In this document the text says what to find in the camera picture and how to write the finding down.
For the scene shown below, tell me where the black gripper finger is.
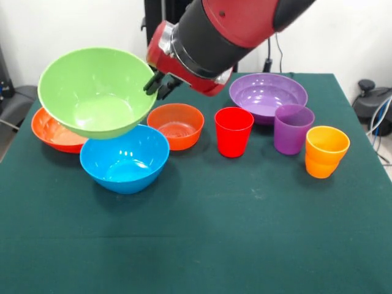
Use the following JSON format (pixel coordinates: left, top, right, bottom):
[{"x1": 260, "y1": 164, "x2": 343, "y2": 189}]
[
  {"x1": 143, "y1": 70, "x2": 166, "y2": 96},
  {"x1": 156, "y1": 76, "x2": 183, "y2": 101}
]

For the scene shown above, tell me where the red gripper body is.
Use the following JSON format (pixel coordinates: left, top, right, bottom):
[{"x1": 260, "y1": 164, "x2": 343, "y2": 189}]
[{"x1": 146, "y1": 20, "x2": 233, "y2": 97}]

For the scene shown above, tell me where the green bowl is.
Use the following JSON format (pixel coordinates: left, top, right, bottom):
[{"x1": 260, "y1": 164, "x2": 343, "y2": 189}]
[{"x1": 37, "y1": 47, "x2": 157, "y2": 140}]

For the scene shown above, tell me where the large light blue bowl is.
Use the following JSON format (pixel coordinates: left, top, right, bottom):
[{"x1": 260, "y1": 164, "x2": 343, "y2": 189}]
[{"x1": 79, "y1": 124, "x2": 171, "y2": 195}]

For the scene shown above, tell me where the small orange bowl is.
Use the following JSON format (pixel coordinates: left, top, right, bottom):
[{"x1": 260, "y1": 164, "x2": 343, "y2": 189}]
[{"x1": 146, "y1": 103, "x2": 205, "y2": 151}]

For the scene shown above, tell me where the red cup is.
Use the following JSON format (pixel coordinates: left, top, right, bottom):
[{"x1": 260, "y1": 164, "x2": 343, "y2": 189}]
[{"x1": 214, "y1": 107, "x2": 255, "y2": 159}]

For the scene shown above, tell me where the purple bowl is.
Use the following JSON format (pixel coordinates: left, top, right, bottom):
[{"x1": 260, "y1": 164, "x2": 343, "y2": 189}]
[{"x1": 228, "y1": 72, "x2": 308, "y2": 126}]

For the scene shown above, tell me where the large orange bowl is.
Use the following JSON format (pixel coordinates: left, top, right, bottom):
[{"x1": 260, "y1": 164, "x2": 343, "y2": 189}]
[{"x1": 31, "y1": 107, "x2": 89, "y2": 154}]

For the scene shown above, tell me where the purple cup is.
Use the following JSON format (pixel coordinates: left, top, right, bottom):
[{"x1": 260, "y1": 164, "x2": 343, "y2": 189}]
[{"x1": 273, "y1": 104, "x2": 316, "y2": 156}]

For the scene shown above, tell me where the grey office chair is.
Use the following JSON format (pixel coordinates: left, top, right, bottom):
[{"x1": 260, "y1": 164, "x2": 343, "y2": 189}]
[{"x1": 0, "y1": 85, "x2": 42, "y2": 129}]

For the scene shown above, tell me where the dark green table cloth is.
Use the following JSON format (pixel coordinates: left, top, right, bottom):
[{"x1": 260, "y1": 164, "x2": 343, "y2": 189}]
[{"x1": 0, "y1": 70, "x2": 392, "y2": 294}]

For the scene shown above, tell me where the black equipment stand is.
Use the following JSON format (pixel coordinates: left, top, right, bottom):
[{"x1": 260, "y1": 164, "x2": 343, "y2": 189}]
[{"x1": 0, "y1": 45, "x2": 13, "y2": 102}]

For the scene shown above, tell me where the orange cup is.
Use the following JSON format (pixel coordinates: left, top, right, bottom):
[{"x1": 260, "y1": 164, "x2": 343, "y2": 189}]
[{"x1": 304, "y1": 125, "x2": 351, "y2": 179}]

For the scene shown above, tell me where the black chair base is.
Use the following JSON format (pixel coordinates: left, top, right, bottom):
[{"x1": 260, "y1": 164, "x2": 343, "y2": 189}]
[{"x1": 352, "y1": 78, "x2": 392, "y2": 137}]

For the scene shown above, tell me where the black cable with plug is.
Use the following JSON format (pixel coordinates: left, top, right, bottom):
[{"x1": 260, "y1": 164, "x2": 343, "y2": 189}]
[{"x1": 263, "y1": 36, "x2": 274, "y2": 73}]

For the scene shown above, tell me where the thin black cable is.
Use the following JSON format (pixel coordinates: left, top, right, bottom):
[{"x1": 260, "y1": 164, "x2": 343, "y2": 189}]
[{"x1": 275, "y1": 30, "x2": 295, "y2": 77}]

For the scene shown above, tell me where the bundle of floor cables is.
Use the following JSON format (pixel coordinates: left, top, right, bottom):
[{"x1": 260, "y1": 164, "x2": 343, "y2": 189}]
[{"x1": 366, "y1": 97, "x2": 392, "y2": 168}]

